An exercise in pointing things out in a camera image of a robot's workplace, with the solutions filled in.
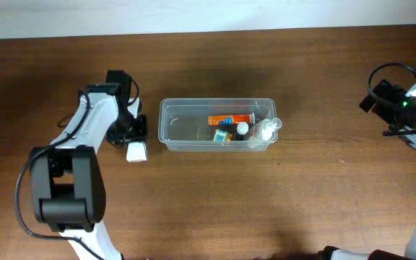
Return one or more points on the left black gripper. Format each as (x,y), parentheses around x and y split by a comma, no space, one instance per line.
(140,134)

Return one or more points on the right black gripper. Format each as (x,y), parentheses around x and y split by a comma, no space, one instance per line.
(382,110)

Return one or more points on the white green medicine box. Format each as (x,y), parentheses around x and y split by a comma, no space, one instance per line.
(136,152)

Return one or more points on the clear plastic container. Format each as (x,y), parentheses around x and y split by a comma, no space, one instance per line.
(183,123)

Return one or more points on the orange tablet tube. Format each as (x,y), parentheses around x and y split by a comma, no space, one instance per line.
(234,119)

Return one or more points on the small gold-capped jar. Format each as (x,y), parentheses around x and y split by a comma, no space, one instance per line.
(222,136)

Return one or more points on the dark bottle white cap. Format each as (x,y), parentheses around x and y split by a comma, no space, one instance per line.
(241,131)

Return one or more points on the white spray bottle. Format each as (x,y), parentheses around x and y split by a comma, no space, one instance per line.
(262,132)

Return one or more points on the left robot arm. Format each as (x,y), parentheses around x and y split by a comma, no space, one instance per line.
(68,193)

